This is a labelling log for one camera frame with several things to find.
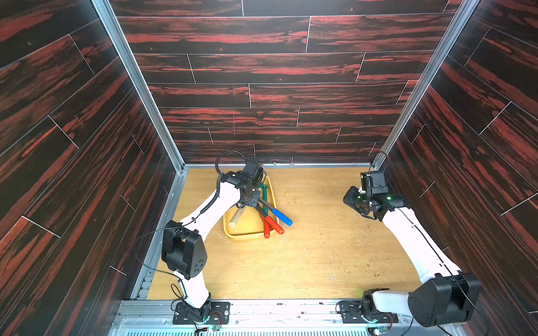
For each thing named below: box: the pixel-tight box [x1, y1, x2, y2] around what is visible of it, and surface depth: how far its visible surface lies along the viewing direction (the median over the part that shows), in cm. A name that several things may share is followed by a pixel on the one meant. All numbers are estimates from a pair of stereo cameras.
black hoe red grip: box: [254, 201, 286, 235], surface depth 86 cm
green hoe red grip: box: [261, 182, 271, 239], surface depth 97 cm
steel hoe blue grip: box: [258, 197, 294, 227], surface depth 92 cm
